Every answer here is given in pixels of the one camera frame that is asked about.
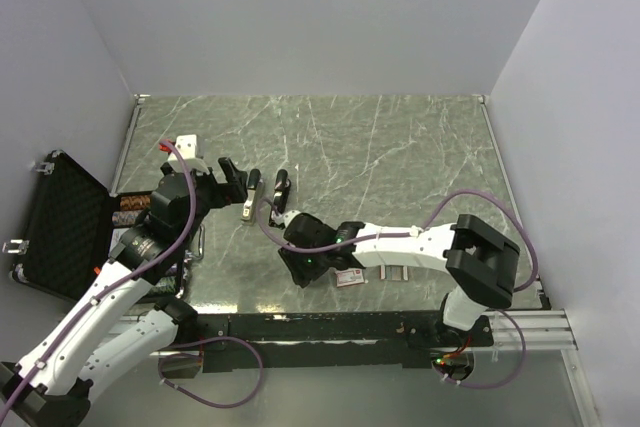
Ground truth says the silver stapler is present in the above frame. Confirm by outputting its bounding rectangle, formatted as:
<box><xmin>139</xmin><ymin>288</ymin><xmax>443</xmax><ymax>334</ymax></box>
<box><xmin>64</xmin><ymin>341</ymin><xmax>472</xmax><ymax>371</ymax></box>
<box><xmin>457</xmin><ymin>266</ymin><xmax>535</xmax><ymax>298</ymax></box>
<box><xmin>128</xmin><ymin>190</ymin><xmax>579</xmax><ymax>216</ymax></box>
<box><xmin>241</xmin><ymin>168</ymin><xmax>264</xmax><ymax>224</ymax></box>

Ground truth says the black stapler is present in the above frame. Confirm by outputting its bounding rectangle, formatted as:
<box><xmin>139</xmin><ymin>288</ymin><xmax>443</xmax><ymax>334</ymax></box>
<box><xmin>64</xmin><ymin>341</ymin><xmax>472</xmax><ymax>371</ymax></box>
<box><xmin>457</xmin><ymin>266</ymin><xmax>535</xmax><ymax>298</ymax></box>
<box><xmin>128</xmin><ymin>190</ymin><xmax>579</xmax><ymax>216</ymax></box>
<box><xmin>270</xmin><ymin>169</ymin><xmax>291</xmax><ymax>215</ymax></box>

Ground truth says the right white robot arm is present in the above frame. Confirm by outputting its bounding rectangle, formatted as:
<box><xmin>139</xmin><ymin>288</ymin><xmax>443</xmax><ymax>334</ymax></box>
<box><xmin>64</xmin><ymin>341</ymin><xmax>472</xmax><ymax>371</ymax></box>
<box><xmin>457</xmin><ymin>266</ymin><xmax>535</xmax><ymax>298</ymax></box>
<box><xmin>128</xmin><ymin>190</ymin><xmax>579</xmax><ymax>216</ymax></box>
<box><xmin>279</xmin><ymin>211</ymin><xmax>520</xmax><ymax>345</ymax></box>

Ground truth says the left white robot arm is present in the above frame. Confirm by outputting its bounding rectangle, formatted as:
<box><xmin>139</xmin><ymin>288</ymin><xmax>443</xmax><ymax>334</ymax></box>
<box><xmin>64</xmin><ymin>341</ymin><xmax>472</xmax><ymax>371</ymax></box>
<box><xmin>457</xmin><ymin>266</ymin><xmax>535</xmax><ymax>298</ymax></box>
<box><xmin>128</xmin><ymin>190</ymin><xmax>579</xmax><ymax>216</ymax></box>
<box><xmin>1</xmin><ymin>155</ymin><xmax>247</xmax><ymax>426</ymax></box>

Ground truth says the red white staple box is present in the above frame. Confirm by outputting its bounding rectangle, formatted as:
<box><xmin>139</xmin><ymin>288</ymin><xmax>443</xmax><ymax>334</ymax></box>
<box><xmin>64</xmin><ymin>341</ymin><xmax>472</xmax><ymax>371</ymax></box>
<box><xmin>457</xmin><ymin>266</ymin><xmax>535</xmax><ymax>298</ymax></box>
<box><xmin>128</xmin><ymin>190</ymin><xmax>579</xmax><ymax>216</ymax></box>
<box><xmin>335</xmin><ymin>269</ymin><xmax>366</xmax><ymax>288</ymax></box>

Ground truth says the black poker chip case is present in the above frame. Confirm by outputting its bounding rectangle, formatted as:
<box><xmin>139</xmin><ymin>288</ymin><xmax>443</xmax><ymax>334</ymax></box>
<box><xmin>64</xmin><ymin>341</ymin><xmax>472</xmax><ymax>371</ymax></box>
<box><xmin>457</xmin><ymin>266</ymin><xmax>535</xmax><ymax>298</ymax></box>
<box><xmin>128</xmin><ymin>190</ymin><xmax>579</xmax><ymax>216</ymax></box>
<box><xmin>2</xmin><ymin>148</ymin><xmax>207</xmax><ymax>304</ymax></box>

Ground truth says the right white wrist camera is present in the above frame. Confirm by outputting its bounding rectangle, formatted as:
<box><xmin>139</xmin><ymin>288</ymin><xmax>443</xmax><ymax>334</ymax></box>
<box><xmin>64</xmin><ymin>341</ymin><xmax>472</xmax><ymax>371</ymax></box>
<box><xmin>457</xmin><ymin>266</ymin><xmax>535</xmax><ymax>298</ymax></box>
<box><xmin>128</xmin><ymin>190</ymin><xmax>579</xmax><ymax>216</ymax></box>
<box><xmin>269</xmin><ymin>210</ymin><xmax>299</xmax><ymax>229</ymax></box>

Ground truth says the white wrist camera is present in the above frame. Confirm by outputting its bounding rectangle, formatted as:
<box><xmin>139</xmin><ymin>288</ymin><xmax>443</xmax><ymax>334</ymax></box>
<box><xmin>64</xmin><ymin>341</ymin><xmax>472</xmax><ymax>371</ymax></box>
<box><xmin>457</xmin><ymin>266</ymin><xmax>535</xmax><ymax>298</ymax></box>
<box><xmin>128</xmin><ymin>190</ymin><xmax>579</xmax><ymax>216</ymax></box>
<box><xmin>269</xmin><ymin>210</ymin><xmax>299</xmax><ymax>229</ymax></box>
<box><xmin>159</xmin><ymin>134</ymin><xmax>208</xmax><ymax>173</ymax></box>

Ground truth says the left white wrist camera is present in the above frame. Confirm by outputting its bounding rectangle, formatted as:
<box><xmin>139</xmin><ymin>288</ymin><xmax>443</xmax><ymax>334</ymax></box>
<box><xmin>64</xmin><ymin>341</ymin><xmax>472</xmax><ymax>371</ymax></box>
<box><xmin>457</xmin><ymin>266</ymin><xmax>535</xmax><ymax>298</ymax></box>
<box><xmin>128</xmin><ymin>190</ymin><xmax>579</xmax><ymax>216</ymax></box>
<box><xmin>159</xmin><ymin>134</ymin><xmax>208</xmax><ymax>173</ymax></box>

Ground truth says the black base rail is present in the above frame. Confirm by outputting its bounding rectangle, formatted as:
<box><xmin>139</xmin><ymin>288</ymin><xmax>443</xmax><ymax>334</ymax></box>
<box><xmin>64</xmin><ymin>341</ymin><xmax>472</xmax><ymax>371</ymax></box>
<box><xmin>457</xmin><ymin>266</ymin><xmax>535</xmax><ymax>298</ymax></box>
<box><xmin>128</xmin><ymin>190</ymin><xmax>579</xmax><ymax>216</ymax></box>
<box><xmin>137</xmin><ymin>310</ymin><xmax>496</xmax><ymax>373</ymax></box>

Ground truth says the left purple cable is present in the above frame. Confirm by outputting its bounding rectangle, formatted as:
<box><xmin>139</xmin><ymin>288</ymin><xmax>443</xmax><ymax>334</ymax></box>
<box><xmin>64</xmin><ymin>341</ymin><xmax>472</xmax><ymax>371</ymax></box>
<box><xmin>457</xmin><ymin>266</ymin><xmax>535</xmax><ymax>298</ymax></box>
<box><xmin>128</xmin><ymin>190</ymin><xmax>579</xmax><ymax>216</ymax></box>
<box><xmin>0</xmin><ymin>139</ymin><xmax>264</xmax><ymax>408</ymax></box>

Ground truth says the aluminium frame rail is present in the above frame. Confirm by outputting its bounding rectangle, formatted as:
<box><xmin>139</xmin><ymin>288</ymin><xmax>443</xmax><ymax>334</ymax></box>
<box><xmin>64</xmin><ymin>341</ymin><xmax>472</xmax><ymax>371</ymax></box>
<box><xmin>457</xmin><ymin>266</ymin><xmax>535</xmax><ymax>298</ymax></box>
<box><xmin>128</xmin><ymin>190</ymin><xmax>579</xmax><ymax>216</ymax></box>
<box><xmin>488</xmin><ymin>310</ymin><xmax>577</xmax><ymax>351</ymax></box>

